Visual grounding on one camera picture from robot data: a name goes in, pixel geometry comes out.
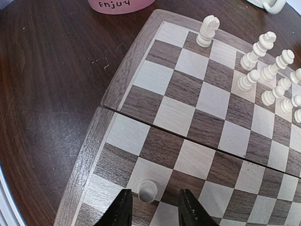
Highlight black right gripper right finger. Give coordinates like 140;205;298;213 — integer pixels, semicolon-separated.
178;189;218;226

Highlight wooden chess board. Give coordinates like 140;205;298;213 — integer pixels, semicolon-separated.
55;9;301;226

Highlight white queen chess piece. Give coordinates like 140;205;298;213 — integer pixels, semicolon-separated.
261;49;295;81

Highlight white pawn chess piece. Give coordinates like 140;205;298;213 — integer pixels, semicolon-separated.
261;85;285;106

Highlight white king chess piece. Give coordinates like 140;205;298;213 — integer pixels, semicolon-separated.
240;31;277;71

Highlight pink cat-ear bowl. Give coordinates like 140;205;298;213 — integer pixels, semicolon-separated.
88;0;155;15

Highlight cream ribbed mug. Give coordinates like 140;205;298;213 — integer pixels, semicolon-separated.
246;0;286;15

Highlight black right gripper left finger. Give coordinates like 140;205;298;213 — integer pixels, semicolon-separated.
95;189;133;226

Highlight white knight chess piece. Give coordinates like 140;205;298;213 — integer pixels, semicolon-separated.
196;15;220;48

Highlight aluminium front rail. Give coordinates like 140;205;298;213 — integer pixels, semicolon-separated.
0;168;26;226

